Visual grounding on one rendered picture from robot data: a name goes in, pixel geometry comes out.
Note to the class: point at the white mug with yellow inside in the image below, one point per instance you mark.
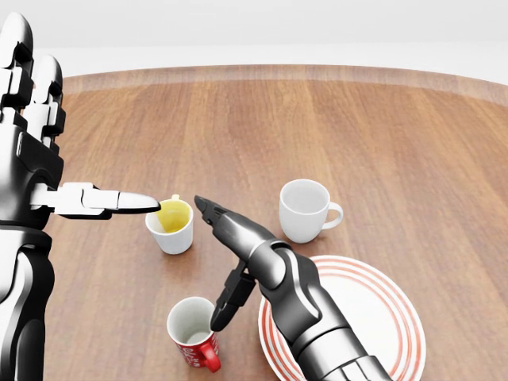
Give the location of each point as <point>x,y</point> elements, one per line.
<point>174,242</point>

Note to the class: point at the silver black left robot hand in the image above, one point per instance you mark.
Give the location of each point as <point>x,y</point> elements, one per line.
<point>24,178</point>

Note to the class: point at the red mug with white print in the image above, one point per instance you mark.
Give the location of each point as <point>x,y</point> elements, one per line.
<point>191,354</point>

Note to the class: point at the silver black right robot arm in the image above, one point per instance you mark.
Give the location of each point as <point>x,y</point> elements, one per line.
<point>337,357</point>

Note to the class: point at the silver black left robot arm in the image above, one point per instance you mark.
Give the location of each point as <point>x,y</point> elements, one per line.
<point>24,309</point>

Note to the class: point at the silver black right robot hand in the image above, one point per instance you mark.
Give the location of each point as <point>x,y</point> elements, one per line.
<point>293,285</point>

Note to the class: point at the plain white mug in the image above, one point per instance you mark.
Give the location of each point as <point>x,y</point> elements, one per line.
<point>301,226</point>

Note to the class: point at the white plate with red rings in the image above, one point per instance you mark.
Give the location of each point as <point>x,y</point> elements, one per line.
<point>377,309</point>

